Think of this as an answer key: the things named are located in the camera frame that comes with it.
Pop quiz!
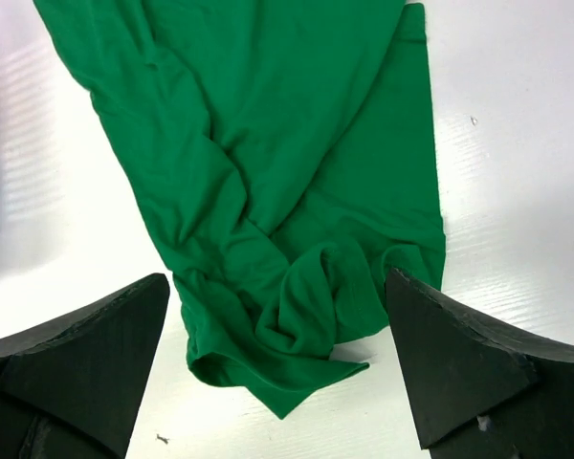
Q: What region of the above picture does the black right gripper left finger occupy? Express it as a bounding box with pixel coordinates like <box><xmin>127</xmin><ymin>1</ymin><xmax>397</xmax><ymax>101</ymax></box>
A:
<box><xmin>0</xmin><ymin>273</ymin><xmax>170</xmax><ymax>458</ymax></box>

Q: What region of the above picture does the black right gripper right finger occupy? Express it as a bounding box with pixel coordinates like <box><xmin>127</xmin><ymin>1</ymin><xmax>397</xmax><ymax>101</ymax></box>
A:
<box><xmin>386</xmin><ymin>269</ymin><xmax>574</xmax><ymax>458</ymax></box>

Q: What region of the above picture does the green t shirt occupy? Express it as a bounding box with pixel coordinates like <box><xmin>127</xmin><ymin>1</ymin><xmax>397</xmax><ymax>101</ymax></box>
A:
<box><xmin>35</xmin><ymin>1</ymin><xmax>446</xmax><ymax>418</ymax></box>

